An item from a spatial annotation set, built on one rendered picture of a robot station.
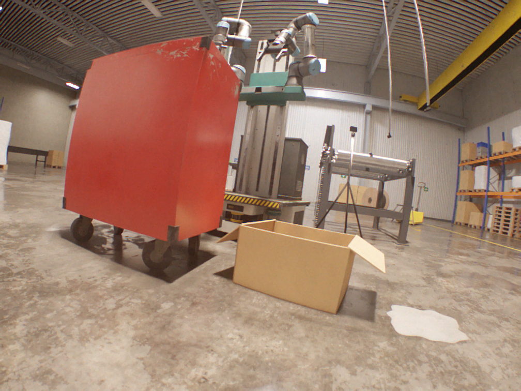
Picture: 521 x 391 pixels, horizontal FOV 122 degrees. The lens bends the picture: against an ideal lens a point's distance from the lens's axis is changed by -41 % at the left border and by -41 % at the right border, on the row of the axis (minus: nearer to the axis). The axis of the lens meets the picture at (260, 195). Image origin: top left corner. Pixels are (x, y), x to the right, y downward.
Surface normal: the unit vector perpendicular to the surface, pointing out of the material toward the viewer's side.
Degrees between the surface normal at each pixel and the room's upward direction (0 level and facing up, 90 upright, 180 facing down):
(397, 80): 90
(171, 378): 0
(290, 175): 90
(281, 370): 0
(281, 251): 90
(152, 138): 90
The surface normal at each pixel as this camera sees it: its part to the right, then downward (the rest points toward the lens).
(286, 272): -0.46, -0.04
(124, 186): -0.21, 0.00
